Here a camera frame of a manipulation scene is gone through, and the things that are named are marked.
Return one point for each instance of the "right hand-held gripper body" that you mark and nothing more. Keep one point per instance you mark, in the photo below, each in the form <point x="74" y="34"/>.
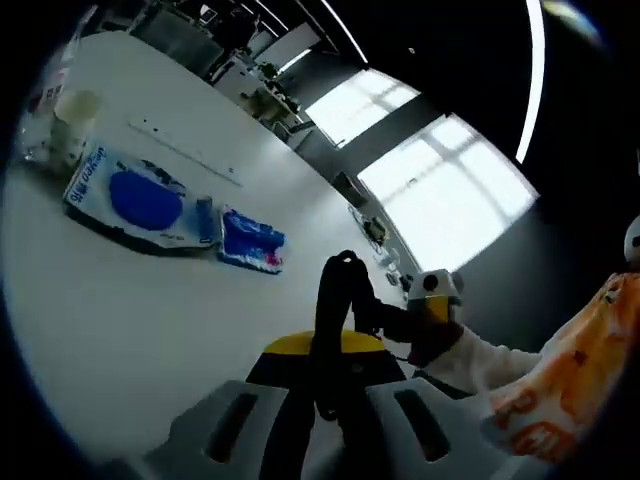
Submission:
<point x="435" y="287"/>

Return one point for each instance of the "white worn device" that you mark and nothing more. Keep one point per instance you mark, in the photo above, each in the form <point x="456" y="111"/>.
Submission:
<point x="635" y="245"/>

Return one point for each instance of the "desk clutter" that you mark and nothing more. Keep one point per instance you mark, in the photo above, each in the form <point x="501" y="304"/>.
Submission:
<point x="380" y="240"/>

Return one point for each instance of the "blue pink tissue packet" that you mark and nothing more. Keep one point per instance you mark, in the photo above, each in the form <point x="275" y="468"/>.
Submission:
<point x="252" y="242"/>

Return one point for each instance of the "person's right hand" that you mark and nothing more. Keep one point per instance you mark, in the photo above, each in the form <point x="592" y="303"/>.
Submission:
<point x="432" y="342"/>

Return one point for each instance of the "white paper cup green print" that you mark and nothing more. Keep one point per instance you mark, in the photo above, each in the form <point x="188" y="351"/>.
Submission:
<point x="72" y="125"/>

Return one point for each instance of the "white power strip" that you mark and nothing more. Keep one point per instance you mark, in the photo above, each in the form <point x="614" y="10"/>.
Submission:
<point x="185" y="152"/>

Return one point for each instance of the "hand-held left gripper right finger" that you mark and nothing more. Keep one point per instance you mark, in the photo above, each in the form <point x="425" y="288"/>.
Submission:
<point x="400" y="425"/>

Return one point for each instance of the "blue mouse pad package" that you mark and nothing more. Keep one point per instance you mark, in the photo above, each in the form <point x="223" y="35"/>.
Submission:
<point x="142" y="200"/>

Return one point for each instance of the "clear plastic bottle red label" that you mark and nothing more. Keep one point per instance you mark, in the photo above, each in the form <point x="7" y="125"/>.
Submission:
<point x="47" y="95"/>

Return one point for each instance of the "white shirt with orange print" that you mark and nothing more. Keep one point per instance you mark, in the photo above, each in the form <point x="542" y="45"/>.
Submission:
<point x="575" y="380"/>

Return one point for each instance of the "large window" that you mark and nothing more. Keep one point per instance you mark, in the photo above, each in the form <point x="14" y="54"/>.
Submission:
<point x="360" y="105"/>
<point x="450" y="195"/>

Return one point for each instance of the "ceiling light strip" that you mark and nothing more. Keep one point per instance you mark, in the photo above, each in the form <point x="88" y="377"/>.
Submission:
<point x="532" y="80"/>

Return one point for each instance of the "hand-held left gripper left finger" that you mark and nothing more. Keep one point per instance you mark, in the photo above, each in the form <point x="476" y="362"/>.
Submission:
<point x="240" y="430"/>

